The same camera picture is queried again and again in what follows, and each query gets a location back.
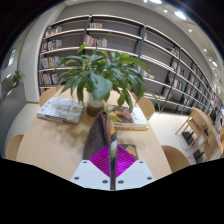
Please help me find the zigzag striped grey towel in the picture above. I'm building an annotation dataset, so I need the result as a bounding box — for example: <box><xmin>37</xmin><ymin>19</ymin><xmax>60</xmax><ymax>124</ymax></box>
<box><xmin>82</xmin><ymin>109</ymin><xmax>139</xmax><ymax>191</ymax></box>

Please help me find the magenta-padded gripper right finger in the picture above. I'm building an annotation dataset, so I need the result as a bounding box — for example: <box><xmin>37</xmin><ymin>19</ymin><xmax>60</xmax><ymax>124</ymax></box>
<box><xmin>115</xmin><ymin>144</ymin><xmax>156</xmax><ymax>190</ymax></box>

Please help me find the round-backed wooden chair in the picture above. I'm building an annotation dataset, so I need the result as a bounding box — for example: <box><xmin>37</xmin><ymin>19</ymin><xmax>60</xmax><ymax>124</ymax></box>
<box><xmin>131</xmin><ymin>94</ymin><xmax>156</xmax><ymax>120</ymax></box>
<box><xmin>161</xmin><ymin>144</ymin><xmax>191</xmax><ymax>174</ymax></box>
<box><xmin>5</xmin><ymin>133</ymin><xmax>25</xmax><ymax>162</ymax></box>
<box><xmin>38</xmin><ymin>87</ymin><xmax>59</xmax><ymax>108</ymax></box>

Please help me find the grey bookshelf unit with books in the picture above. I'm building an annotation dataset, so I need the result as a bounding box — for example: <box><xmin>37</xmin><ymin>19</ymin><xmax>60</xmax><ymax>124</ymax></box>
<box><xmin>37</xmin><ymin>13</ymin><xmax>223</xmax><ymax>116</ymax></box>

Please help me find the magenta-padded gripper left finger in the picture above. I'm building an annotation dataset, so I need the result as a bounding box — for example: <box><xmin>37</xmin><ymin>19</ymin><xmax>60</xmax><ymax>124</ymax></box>
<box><xmin>69</xmin><ymin>144</ymin><xmax>113</xmax><ymax>191</ymax></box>

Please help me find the group of ceiling lights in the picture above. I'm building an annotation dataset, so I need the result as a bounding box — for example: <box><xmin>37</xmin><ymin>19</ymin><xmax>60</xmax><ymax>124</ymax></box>
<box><xmin>143</xmin><ymin>0</ymin><xmax>219</xmax><ymax>68</ymax></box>

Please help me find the book with pictured cover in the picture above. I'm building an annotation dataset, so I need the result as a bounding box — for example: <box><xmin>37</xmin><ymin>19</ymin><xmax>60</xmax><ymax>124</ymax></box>
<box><xmin>105</xmin><ymin>103</ymin><xmax>149</xmax><ymax>131</ymax></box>

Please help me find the large white book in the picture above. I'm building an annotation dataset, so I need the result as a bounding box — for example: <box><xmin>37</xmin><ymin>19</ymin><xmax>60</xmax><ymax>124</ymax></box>
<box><xmin>36</xmin><ymin>96</ymin><xmax>85</xmax><ymax>124</ymax></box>

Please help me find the small green background plant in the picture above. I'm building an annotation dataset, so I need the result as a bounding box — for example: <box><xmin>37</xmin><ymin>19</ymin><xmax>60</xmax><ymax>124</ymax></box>
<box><xmin>9</xmin><ymin>69</ymin><xmax>26</xmax><ymax>88</ymax></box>

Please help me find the green potted plant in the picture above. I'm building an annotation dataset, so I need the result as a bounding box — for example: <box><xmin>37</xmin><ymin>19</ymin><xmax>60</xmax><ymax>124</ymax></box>
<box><xmin>54</xmin><ymin>43</ymin><xmax>161</xmax><ymax>118</ymax></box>

